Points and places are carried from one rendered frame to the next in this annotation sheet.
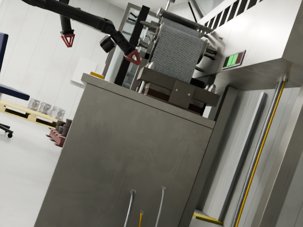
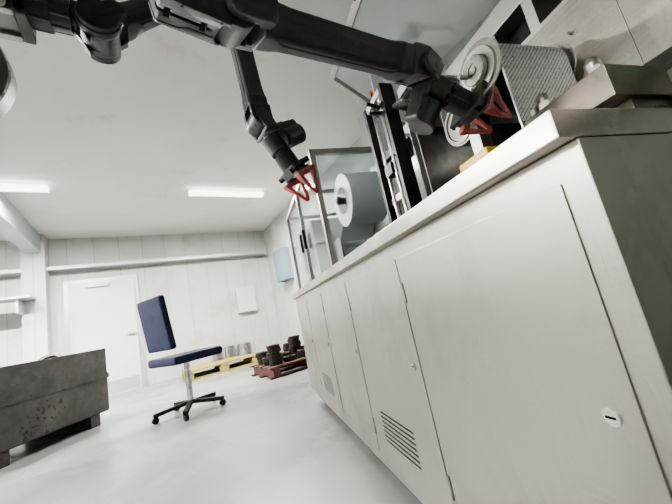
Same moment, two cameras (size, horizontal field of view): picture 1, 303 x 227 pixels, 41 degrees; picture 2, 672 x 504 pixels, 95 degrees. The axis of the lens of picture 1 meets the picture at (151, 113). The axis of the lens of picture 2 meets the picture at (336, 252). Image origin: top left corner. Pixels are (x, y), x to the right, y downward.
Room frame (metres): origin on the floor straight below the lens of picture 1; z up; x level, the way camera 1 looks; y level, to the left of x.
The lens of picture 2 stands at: (1.51, 0.69, 0.72)
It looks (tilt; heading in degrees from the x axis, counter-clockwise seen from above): 10 degrees up; 350
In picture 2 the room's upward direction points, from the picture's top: 12 degrees counter-clockwise
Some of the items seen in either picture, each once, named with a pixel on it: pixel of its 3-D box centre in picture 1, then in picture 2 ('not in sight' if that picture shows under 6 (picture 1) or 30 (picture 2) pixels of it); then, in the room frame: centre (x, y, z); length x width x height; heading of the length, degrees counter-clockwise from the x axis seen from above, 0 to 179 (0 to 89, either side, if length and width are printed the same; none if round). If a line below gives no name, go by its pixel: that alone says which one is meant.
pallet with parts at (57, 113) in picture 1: (33, 109); (220, 359); (7.96, 2.24, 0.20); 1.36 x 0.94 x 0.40; 114
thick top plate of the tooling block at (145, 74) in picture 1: (177, 87); (632, 108); (2.01, -0.08, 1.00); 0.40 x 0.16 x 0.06; 98
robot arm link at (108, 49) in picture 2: not in sight; (93, 32); (2.16, 1.03, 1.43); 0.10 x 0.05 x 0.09; 114
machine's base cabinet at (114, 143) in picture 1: (110, 156); (404, 351); (3.10, 0.18, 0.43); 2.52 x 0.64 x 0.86; 8
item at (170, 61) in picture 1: (172, 65); (549, 100); (2.12, -0.02, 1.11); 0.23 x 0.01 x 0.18; 98
